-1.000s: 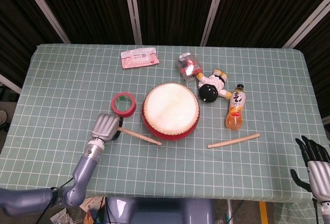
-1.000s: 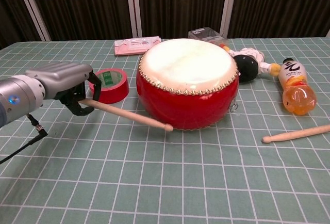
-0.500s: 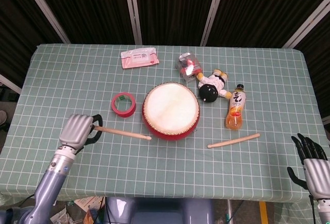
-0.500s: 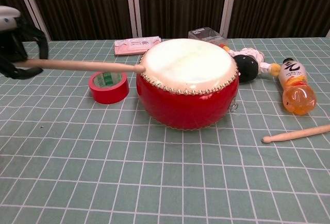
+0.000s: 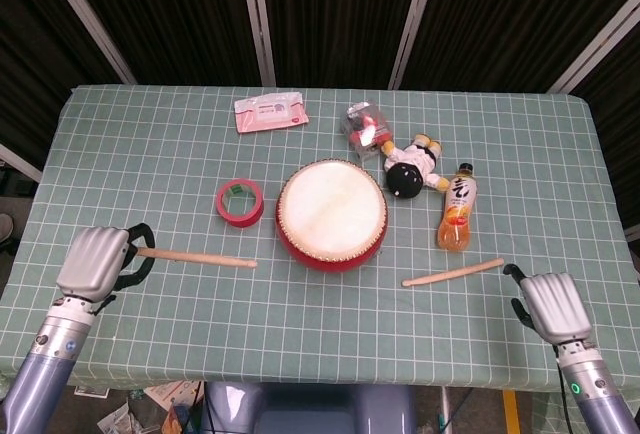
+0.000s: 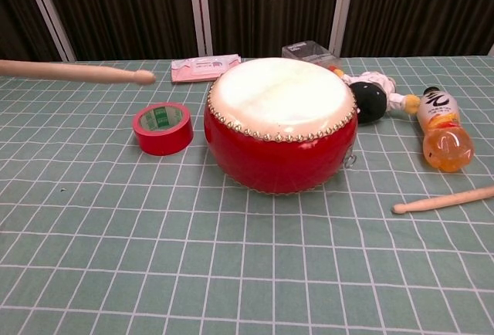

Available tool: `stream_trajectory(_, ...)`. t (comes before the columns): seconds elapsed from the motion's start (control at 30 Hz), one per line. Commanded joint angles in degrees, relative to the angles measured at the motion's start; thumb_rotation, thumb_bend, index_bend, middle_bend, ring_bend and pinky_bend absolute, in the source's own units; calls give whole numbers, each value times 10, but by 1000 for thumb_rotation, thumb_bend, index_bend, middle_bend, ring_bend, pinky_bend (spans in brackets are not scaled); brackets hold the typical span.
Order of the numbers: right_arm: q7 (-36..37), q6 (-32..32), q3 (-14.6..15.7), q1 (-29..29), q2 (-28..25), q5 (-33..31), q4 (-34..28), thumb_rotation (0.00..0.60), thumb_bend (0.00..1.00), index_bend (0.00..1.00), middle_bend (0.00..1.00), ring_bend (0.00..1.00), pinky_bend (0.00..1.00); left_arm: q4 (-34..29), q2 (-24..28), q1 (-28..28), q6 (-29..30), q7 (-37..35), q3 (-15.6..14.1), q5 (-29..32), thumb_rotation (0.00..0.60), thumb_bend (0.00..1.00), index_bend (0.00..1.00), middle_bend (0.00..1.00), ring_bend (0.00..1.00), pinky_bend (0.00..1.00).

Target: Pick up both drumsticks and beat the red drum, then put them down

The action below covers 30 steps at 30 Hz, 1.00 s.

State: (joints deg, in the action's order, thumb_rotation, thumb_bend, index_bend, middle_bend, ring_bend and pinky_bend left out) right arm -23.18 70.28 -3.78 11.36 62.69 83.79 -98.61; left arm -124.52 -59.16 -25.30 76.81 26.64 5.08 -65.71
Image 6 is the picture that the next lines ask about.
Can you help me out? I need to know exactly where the orange drink bottle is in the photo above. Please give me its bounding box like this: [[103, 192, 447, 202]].
[[415, 86, 474, 173]]

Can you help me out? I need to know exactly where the black-haired plush doll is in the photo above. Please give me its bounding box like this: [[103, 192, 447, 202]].
[[327, 65, 421, 124]]

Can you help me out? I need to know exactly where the red and white drum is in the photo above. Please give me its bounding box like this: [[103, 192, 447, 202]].
[[203, 57, 359, 196]]

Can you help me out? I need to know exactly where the clear plastic toy box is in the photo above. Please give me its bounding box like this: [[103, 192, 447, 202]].
[[280, 39, 340, 69]]

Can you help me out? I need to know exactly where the red tape roll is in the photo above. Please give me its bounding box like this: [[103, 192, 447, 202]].
[[132, 102, 195, 157]]

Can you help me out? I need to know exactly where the wooden drumstick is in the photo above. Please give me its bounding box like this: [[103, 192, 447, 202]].
[[391, 184, 494, 215], [0, 59, 157, 85]]

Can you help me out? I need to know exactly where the green checked tablecloth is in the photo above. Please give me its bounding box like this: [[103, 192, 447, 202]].
[[0, 55, 494, 335]]

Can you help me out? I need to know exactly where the pink wet wipes pack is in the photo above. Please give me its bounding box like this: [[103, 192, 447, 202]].
[[170, 52, 242, 84]]

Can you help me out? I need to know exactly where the white partition frame post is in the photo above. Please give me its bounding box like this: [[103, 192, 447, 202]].
[[329, 0, 359, 58], [187, 0, 215, 56], [21, 0, 77, 62]]

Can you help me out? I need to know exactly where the dark brown curtain panel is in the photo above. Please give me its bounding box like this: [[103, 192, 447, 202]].
[[204, 0, 343, 59], [341, 0, 494, 58], [36, 0, 198, 61], [0, 0, 65, 62]]

